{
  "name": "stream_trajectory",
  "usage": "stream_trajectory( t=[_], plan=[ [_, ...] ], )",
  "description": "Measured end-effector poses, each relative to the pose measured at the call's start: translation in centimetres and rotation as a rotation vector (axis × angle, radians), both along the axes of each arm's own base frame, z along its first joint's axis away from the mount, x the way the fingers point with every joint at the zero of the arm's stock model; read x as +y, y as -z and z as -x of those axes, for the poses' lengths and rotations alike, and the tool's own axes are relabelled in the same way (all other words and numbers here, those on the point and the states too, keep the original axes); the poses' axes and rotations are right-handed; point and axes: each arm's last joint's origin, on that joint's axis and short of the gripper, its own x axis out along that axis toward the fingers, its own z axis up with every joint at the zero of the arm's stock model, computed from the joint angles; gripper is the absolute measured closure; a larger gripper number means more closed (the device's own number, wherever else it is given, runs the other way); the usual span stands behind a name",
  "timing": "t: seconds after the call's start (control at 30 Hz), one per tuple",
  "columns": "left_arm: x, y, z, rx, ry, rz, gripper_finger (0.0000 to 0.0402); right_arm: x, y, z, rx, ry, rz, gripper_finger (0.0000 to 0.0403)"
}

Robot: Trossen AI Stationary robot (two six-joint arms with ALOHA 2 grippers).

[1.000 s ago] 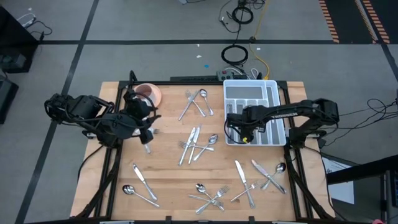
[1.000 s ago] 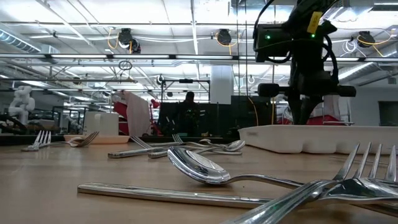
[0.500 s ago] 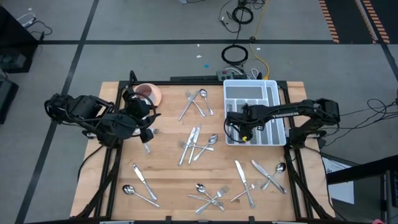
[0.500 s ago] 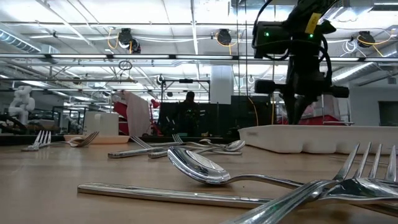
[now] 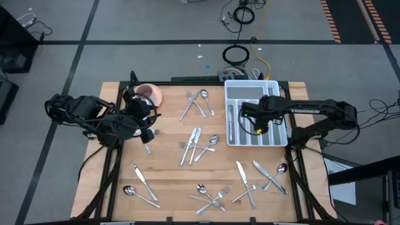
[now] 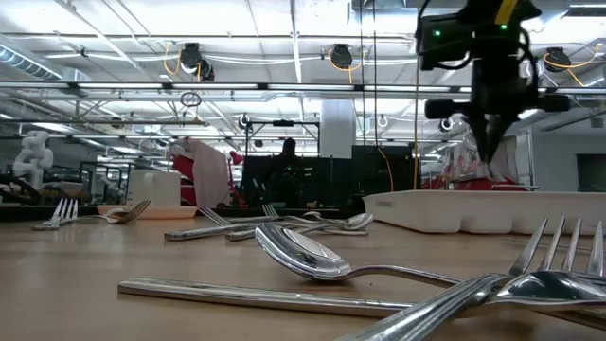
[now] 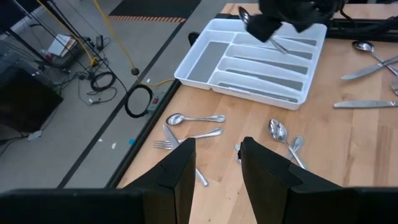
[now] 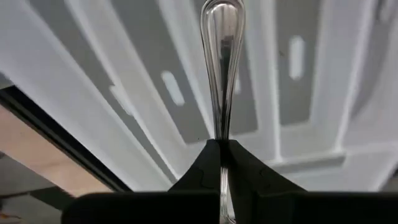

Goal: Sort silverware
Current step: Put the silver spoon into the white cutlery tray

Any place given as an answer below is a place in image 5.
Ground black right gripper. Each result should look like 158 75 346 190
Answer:
255 95 283 136

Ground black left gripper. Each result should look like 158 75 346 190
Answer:
123 88 156 145

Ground silver table knife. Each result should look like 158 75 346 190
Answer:
178 89 201 122
178 127 198 168
252 160 289 196
188 125 204 166
227 104 235 144
133 164 159 203
235 160 258 211

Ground silver spoon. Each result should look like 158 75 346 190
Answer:
122 185 161 209
261 162 289 192
196 184 226 213
200 89 216 117
193 134 220 163

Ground white cutlery tray grey liners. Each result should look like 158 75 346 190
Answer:
224 79 289 148

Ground pink plate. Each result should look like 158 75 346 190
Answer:
133 82 164 108

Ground white mug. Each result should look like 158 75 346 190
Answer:
137 84 158 104

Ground grey power strip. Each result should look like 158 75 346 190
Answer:
217 70 249 83

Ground silver knife foreground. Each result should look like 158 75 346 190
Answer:
189 195 226 213

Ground white paper sheet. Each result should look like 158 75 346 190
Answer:
323 157 357 206

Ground black beam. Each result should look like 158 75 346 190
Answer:
327 155 400 186

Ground black mat orange striped edges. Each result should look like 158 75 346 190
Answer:
319 0 400 45

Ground black box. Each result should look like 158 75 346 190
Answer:
0 79 19 126

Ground black cabinet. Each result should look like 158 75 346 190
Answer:
0 6 39 74

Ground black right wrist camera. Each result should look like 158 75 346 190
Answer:
241 102 261 121

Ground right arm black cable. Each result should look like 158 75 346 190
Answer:
237 107 262 138

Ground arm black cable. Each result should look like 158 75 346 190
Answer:
237 107 262 138
124 92 159 129

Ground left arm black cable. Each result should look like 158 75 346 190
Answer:
124 92 159 129

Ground yellow cable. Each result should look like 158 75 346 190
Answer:
249 0 272 81

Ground white cable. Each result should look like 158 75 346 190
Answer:
17 12 37 28
225 67 261 81

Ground coiled black cable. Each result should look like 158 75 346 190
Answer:
222 44 251 67
232 5 256 25

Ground black floor cables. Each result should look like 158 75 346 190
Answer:
324 98 400 144

